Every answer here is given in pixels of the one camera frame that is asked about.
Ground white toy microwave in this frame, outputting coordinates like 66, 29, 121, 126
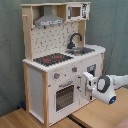
66, 3, 90, 21

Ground right oven knob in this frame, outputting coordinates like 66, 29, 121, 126
72, 66, 77, 72

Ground black toy faucet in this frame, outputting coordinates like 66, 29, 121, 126
67, 33, 83, 49

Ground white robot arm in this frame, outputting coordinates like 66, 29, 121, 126
81, 72, 128, 104

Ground left oven knob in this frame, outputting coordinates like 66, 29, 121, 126
54, 73, 60, 79

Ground grey toy sink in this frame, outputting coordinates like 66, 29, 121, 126
66, 47, 94, 56

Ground grey ice dispenser panel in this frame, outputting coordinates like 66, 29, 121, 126
87, 65, 96, 75

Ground wooden toy kitchen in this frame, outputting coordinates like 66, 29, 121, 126
22, 2, 105, 128

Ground white oven door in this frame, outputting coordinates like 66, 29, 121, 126
49, 76, 80, 125

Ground black stovetop red burners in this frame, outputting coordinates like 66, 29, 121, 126
34, 53, 70, 67

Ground oven knob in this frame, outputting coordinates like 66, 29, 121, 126
54, 73, 60, 79
72, 66, 77, 72

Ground grey range hood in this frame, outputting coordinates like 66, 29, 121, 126
35, 5, 64, 27

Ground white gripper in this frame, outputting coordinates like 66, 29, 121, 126
82, 72, 98, 94

